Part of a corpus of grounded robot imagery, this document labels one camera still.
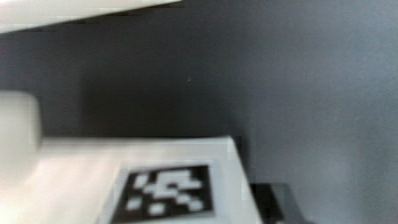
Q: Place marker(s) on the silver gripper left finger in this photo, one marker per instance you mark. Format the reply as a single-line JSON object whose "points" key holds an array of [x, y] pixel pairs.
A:
{"points": [[21, 136]]}

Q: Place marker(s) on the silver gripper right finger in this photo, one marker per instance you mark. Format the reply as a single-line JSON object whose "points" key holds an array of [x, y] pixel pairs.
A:
{"points": [[276, 203]]}

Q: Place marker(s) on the white front drawer tray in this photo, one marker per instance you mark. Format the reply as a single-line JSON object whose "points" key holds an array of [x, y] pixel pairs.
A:
{"points": [[117, 181]]}

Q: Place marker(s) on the white L-shaped fence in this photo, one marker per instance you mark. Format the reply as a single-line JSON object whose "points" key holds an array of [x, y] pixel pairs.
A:
{"points": [[33, 13]]}

